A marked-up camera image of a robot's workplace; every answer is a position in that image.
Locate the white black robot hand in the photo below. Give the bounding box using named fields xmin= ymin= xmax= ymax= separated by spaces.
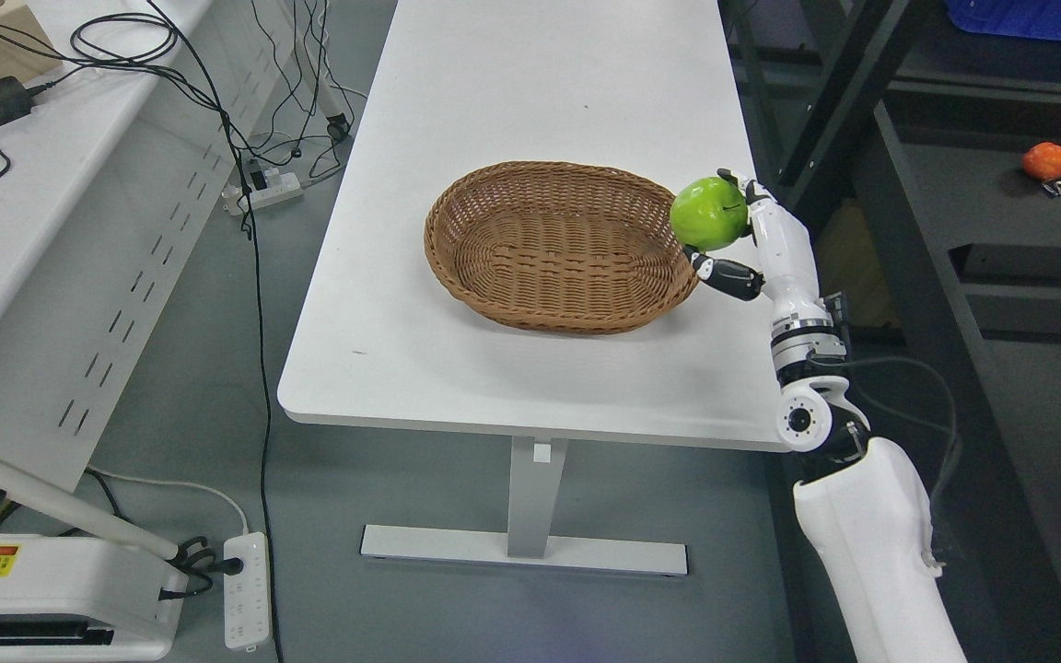
xmin=682 ymin=169 xmax=831 ymax=332

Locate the green apple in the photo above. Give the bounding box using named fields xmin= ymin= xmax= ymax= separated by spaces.
xmin=669 ymin=176 xmax=750 ymax=252

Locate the white robot base unit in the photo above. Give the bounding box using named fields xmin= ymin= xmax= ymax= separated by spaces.
xmin=0 ymin=534 xmax=188 ymax=662

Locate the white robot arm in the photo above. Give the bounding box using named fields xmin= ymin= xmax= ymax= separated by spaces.
xmin=772 ymin=294 xmax=967 ymax=662

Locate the black metal shelf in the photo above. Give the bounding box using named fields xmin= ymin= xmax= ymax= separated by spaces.
xmin=719 ymin=1 xmax=1061 ymax=662

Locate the orange toy on shelf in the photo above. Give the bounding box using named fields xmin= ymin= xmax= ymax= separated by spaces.
xmin=1020 ymin=142 xmax=1061 ymax=198

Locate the brown wicker basket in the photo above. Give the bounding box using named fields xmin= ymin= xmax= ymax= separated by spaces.
xmin=424 ymin=162 xmax=698 ymax=334

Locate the blue bin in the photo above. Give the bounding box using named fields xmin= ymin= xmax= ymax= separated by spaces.
xmin=946 ymin=1 xmax=1061 ymax=41

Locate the white power strip far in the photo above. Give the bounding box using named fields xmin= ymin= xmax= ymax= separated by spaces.
xmin=220 ymin=168 xmax=303 ymax=215

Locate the white power strip near base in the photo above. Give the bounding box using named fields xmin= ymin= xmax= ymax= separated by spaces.
xmin=222 ymin=531 xmax=273 ymax=651

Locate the white perforated desk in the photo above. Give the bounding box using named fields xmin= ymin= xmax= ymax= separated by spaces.
xmin=0 ymin=1 xmax=294 ymax=549

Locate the white pedestal table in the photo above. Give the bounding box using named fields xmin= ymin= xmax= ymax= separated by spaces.
xmin=277 ymin=1 xmax=778 ymax=576

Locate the long black floor cable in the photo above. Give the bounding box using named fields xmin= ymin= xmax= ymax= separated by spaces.
xmin=0 ymin=0 xmax=286 ymax=663

